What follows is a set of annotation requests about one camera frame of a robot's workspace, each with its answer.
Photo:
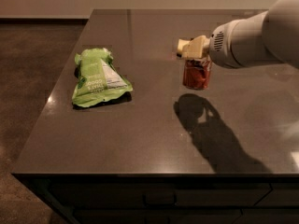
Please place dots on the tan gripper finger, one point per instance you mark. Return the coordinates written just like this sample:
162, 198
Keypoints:
196, 48

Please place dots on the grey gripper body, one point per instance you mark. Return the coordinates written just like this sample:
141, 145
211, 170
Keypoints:
219, 48

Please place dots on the red coke can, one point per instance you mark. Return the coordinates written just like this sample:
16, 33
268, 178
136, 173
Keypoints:
196, 73

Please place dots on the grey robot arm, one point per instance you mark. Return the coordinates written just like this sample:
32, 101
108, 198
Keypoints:
271, 37

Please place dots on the yellow sponge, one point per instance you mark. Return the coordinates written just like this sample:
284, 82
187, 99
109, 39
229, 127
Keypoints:
182, 48

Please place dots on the green chip bag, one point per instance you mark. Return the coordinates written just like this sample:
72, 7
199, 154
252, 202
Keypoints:
98, 81

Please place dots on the dark cabinet drawers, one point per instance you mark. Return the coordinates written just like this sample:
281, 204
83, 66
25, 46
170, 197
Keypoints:
82, 199

